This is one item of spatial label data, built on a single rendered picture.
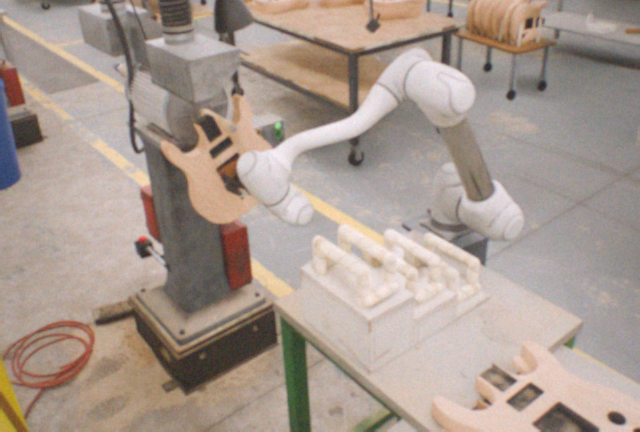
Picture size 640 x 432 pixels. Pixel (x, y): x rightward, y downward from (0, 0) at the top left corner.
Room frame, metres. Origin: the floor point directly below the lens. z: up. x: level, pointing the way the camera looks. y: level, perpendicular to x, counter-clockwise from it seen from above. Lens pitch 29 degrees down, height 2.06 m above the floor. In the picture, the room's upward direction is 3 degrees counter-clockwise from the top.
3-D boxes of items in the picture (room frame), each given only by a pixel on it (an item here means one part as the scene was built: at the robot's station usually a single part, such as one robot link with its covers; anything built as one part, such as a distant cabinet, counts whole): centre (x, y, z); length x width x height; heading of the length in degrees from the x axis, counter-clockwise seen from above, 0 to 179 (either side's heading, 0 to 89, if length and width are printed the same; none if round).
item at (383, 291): (1.18, -0.14, 1.12); 0.11 x 0.03 x 0.03; 127
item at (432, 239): (1.47, -0.37, 1.04); 0.20 x 0.03 x 0.03; 36
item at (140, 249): (2.36, 0.76, 0.46); 0.25 x 0.07 x 0.08; 37
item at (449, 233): (2.14, -0.51, 0.73); 0.22 x 0.18 x 0.06; 30
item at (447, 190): (2.11, -0.53, 0.87); 0.18 x 0.16 x 0.22; 32
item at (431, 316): (1.36, -0.21, 0.98); 0.27 x 0.16 x 0.09; 37
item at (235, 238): (2.40, 0.43, 0.49); 0.25 x 0.12 x 0.37; 37
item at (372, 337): (1.26, -0.08, 1.02); 0.27 x 0.15 x 0.17; 37
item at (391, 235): (1.38, -0.24, 1.12); 0.20 x 0.03 x 0.03; 36
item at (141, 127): (2.30, 0.56, 1.11); 0.36 x 0.24 x 0.04; 37
